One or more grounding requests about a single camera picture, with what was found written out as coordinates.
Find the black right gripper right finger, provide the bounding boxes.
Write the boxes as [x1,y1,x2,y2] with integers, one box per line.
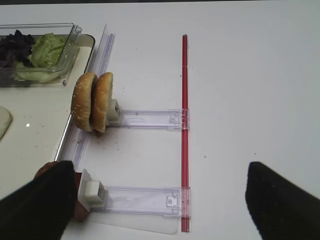
[245,161,320,240]

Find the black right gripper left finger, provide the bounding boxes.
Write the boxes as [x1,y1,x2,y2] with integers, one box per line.
[0,161,77,240]

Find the meat patty stack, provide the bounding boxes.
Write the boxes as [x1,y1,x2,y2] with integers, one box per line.
[34,161,89,223]

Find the green lettuce pile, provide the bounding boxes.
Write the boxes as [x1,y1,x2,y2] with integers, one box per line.
[12,32,67,83]

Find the white pusher block patty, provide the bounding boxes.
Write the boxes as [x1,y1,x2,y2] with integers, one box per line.
[77,168,108,212]

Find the metal serving tray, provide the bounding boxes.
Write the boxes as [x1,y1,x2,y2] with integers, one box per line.
[0,34,96,182]

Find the bottom bun on tray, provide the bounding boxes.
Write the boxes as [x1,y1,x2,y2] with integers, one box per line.
[0,106,12,139]

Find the clear pusher track patty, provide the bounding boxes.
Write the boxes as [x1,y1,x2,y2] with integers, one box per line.
[98,186,191,218]

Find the sesame top bun outer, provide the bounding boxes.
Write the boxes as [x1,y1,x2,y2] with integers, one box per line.
[70,72,98,132]

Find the sesame bun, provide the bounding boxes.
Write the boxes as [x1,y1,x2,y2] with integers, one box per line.
[91,72,114,133]
[70,72,98,132]

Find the white pusher block bun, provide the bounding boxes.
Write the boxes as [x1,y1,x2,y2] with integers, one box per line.
[105,99,122,126]

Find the sesame top bun inner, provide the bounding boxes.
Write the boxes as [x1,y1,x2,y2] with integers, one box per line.
[91,72,114,133]

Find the clear pusher track bun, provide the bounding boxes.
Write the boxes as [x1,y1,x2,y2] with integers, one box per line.
[108,109,182,131]

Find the clear plastic salad container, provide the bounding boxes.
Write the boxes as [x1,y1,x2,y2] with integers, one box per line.
[0,23,82,88]

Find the purple cabbage shreds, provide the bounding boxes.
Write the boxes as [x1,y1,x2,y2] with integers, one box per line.
[0,30,35,68]

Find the red rail right side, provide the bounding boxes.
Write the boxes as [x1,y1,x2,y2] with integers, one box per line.
[181,34,190,233]

